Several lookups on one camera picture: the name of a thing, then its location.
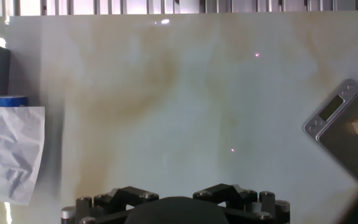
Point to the blue tissue pack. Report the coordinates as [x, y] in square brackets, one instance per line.
[8, 149]

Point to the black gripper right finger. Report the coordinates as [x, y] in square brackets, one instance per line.
[228, 194]

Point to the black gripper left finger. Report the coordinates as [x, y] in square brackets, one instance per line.
[117, 199]

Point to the silver digital scale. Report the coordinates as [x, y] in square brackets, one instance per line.
[346, 146]

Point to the marble pattern slab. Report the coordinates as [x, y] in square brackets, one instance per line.
[179, 102]

